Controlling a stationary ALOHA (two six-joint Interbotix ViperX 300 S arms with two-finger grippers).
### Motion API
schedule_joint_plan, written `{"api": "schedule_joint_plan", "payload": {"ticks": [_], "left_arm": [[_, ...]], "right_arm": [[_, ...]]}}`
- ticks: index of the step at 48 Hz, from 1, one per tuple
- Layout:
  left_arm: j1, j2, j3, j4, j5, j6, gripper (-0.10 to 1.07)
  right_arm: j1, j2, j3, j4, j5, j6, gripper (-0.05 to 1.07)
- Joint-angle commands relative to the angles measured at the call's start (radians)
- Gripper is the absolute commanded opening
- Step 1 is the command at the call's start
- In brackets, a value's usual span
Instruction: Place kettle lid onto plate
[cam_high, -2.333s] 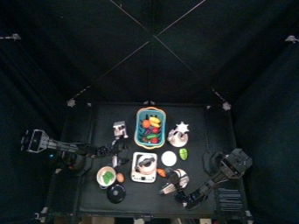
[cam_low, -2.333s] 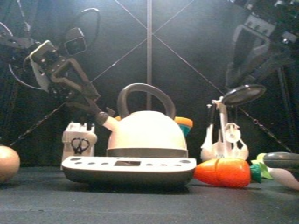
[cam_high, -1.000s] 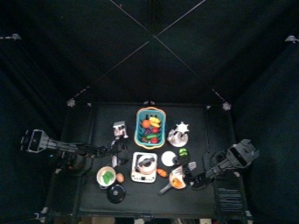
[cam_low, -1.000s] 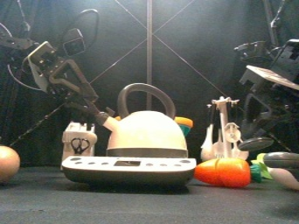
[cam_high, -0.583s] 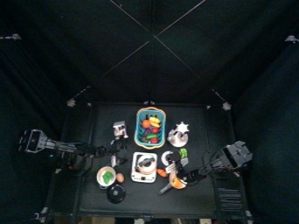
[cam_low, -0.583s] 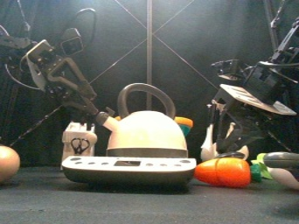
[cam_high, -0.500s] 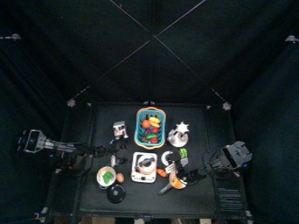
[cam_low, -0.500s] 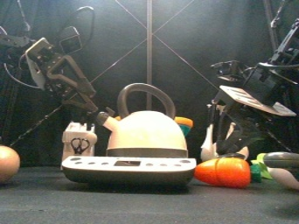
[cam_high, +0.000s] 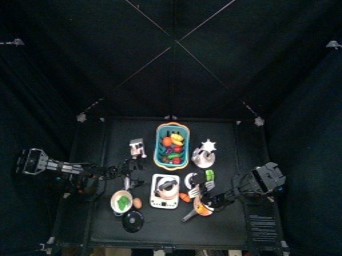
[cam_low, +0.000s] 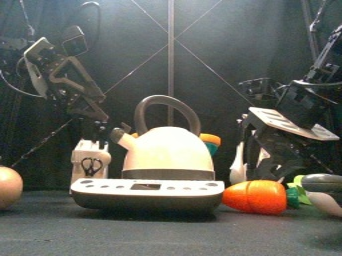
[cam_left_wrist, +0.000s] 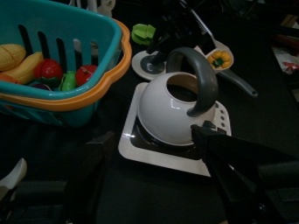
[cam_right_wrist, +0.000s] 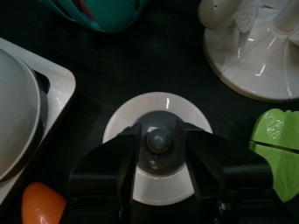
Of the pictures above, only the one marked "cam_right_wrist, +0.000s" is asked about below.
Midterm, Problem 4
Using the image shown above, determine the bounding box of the white toy stove base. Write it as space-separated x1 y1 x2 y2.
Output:
0 37 78 206

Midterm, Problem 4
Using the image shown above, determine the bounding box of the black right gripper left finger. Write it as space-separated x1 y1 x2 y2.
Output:
63 122 145 224

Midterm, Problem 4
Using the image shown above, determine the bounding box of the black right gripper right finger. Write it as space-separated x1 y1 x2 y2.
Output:
175 118 275 224

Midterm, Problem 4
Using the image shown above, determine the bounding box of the light green toy leaf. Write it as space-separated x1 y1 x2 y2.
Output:
247 108 299 203

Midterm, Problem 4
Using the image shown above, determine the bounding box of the orange toy carrot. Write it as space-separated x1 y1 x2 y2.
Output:
20 181 69 224

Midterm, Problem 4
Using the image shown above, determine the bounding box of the teal and orange toy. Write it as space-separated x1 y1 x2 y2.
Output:
38 0 150 34

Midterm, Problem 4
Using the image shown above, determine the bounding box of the white toy spoon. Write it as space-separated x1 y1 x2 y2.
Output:
198 0 243 31

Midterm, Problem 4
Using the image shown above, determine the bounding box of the white slotted toy spatula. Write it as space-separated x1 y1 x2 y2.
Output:
233 0 267 34

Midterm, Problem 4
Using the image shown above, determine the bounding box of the dark grey kettle lid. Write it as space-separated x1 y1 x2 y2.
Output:
135 109 190 177

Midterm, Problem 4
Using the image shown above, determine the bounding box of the white utensil stand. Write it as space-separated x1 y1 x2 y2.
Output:
202 0 299 103

